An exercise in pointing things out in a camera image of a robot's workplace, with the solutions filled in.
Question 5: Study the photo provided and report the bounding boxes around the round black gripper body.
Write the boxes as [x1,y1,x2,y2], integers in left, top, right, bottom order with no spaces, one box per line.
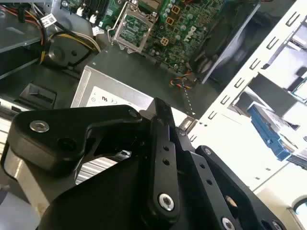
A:
[38,155,218,230]

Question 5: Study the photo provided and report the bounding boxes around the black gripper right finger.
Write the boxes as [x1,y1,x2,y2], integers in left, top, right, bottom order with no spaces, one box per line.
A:
[170,115,288,230]

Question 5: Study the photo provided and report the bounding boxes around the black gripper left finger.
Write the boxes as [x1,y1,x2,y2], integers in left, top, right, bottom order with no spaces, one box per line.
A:
[1,97,181,218]

